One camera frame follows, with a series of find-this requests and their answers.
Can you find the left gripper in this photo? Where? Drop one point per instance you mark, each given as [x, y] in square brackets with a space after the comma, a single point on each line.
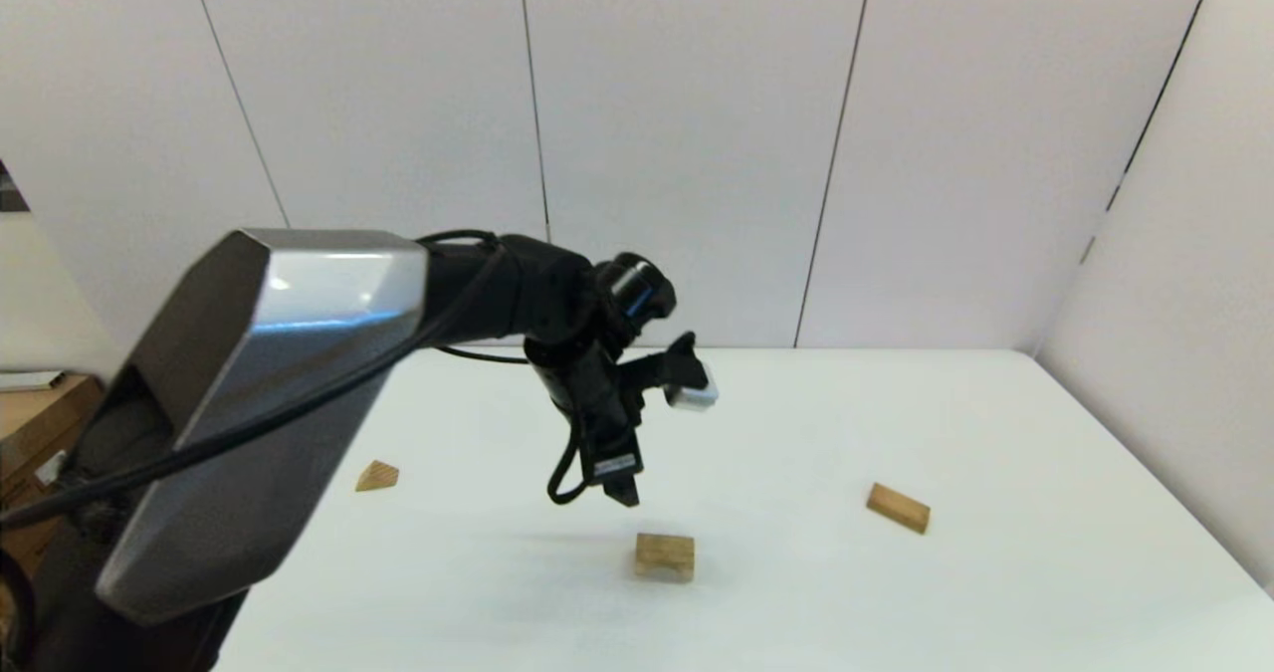
[597, 403]

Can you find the arched wooden building block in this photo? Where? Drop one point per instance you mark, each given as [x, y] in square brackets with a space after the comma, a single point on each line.
[665, 556]

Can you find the rectangular wooden building block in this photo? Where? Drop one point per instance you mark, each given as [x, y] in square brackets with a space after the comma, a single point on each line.
[898, 509]

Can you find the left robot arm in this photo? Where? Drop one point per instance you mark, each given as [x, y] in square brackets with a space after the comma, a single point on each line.
[299, 353]

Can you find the triangular wooden building block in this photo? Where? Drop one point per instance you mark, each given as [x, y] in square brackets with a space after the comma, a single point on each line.
[378, 477]

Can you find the plain brown cardboard box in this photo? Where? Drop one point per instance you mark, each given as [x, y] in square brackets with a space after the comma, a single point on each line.
[40, 423]

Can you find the flat white board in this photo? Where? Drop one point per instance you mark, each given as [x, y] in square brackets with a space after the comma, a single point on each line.
[25, 380]

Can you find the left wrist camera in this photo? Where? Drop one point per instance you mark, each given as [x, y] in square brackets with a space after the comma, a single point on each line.
[692, 393]

